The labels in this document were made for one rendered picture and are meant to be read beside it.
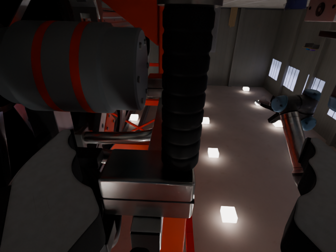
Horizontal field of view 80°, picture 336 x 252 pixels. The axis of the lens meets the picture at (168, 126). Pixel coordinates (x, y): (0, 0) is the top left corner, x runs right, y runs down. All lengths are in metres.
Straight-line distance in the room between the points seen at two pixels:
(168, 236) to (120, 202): 1.20
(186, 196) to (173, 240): 1.24
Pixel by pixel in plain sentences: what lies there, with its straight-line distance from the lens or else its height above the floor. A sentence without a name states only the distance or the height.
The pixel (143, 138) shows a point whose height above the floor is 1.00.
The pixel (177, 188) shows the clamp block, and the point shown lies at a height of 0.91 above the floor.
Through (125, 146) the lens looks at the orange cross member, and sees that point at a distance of 3.39.
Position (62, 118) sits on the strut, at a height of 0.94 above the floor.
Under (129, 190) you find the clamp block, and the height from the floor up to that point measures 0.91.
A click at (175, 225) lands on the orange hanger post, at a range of 1.32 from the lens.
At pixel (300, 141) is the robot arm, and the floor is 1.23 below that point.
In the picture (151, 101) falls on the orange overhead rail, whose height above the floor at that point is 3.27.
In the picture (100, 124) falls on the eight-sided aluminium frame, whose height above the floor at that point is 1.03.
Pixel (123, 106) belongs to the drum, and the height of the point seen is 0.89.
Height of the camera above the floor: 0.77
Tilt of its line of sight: 28 degrees up
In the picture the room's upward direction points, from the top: 179 degrees counter-clockwise
